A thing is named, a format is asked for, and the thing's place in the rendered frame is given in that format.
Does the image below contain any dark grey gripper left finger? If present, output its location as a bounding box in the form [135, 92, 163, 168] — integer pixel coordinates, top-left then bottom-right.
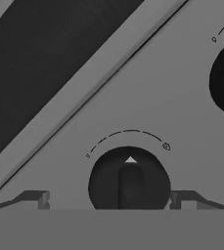
[0, 189, 51, 210]

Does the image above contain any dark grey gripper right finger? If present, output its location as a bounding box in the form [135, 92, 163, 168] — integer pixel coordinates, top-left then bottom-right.
[169, 189, 224, 210]

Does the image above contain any black stove knob with white arrow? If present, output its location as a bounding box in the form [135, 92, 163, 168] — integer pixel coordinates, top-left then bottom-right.
[88, 146, 172, 210]

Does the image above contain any grey stove with black hob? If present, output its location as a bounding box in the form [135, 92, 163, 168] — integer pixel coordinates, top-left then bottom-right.
[0, 0, 224, 210]

